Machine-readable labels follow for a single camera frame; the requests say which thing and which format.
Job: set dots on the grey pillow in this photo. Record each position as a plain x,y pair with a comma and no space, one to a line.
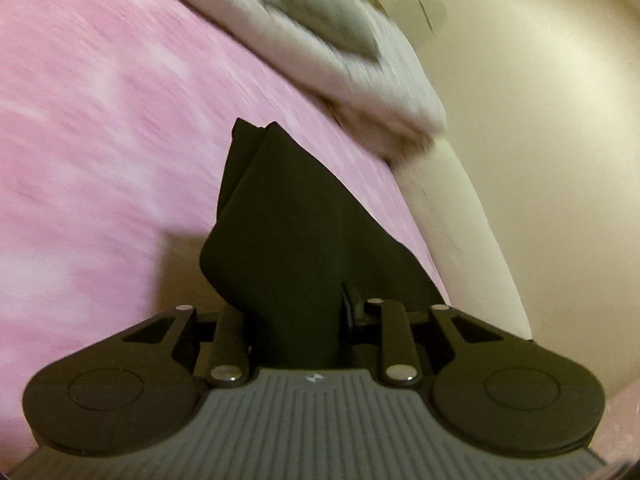
320,5

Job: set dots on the white quilted comforter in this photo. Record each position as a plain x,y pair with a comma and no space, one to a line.
350,85

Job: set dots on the cream mattress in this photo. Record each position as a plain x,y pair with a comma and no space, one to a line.
465,240

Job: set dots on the black pants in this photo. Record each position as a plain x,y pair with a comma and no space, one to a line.
300,220

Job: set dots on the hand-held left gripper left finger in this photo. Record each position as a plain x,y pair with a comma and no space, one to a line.
231,345

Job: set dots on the pink rose-print blanket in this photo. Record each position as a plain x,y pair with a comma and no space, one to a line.
100,135

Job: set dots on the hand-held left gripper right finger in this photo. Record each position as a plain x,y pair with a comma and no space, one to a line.
358,310

